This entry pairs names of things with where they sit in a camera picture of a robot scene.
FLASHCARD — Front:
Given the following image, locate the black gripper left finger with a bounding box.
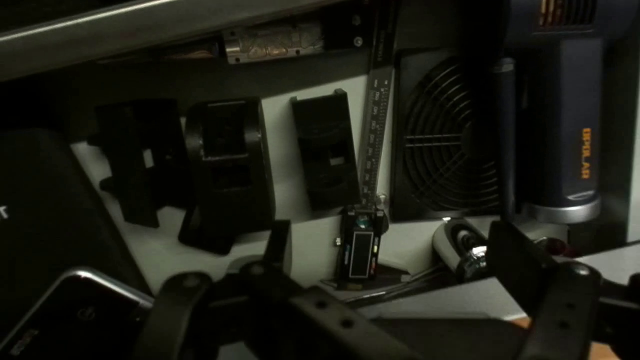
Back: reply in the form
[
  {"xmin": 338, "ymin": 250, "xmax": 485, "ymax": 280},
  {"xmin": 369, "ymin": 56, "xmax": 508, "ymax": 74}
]
[{"xmin": 132, "ymin": 219, "xmax": 427, "ymax": 360}]

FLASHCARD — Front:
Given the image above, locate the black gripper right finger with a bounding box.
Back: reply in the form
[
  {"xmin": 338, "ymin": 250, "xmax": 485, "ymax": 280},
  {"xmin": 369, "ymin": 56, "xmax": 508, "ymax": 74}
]
[{"xmin": 487, "ymin": 219, "xmax": 640, "ymax": 360}]

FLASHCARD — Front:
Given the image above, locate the black rounded plastic block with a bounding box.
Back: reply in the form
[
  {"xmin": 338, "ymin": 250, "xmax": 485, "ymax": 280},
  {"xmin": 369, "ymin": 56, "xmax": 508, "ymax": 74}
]
[{"xmin": 177, "ymin": 97, "xmax": 275, "ymax": 256}]

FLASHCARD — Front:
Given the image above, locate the black phone silver edge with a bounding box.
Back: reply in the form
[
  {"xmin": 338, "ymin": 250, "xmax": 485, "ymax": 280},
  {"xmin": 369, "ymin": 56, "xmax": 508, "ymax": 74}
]
[{"xmin": 0, "ymin": 267, "xmax": 157, "ymax": 360}]

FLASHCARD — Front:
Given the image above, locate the chrome cylinder knob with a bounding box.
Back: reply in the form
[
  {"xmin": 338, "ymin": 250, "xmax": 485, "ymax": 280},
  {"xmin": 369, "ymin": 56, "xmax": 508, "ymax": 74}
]
[{"xmin": 430, "ymin": 219, "xmax": 491, "ymax": 278}]

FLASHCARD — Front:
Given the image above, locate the black iFixit tool kit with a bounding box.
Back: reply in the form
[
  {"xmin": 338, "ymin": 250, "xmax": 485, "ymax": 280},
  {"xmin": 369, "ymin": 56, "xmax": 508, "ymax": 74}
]
[{"xmin": 0, "ymin": 126, "xmax": 146, "ymax": 337}]

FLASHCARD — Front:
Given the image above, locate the dark blue cylindrical tool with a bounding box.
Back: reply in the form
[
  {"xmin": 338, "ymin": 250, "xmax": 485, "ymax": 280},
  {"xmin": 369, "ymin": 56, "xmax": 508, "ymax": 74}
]
[{"xmin": 491, "ymin": 0, "xmax": 605, "ymax": 227}]

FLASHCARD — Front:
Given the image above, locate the small black display meter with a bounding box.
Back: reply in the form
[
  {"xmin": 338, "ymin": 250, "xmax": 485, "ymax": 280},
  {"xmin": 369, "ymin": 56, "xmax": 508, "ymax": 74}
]
[{"xmin": 336, "ymin": 202, "xmax": 392, "ymax": 288}]

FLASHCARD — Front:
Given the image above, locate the perforated metal strip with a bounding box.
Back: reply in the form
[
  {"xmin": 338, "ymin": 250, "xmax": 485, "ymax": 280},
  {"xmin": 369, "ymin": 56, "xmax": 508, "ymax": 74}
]
[{"xmin": 358, "ymin": 62, "xmax": 395, "ymax": 202}]

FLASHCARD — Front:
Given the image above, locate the silver box reddish label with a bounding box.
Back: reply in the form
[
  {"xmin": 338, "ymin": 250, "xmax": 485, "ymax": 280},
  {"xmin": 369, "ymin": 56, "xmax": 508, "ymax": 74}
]
[{"xmin": 222, "ymin": 18, "xmax": 325, "ymax": 66}]

